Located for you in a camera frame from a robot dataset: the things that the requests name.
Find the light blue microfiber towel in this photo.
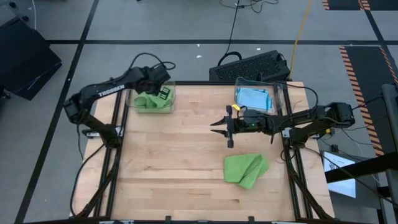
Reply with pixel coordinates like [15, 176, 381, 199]
[266, 90, 275, 113]
[236, 88, 271, 110]

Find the black equipment case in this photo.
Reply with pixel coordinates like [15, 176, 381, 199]
[0, 17, 62, 101]

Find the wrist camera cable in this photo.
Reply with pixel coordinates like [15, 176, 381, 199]
[269, 116, 277, 144]
[129, 52, 177, 71]

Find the yellow cable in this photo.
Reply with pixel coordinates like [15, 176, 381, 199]
[287, 0, 314, 78]

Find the clear plastic bin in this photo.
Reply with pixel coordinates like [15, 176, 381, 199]
[234, 77, 284, 114]
[126, 73, 177, 114]

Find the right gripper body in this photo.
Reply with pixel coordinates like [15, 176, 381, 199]
[226, 105, 274, 149]

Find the white-screen monitor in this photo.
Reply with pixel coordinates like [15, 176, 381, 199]
[323, 151, 357, 199]

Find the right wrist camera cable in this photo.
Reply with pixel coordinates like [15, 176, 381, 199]
[269, 116, 277, 144]

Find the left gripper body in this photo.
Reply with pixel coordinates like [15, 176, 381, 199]
[145, 81, 172, 100]

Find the white cable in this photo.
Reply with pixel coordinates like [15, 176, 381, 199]
[30, 0, 37, 30]

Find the black hazard-striped floor mat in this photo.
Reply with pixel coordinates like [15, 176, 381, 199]
[338, 45, 398, 156]
[322, 0, 398, 11]

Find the black beam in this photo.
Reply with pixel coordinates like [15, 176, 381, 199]
[325, 152, 398, 184]

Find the black perforated computer case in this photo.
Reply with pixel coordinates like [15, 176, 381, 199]
[208, 49, 292, 82]

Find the grey post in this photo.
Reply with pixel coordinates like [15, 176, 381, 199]
[381, 83, 398, 212]

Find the black hanging cable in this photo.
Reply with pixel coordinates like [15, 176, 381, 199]
[216, 0, 279, 67]

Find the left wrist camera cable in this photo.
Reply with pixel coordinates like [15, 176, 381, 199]
[129, 52, 177, 71]

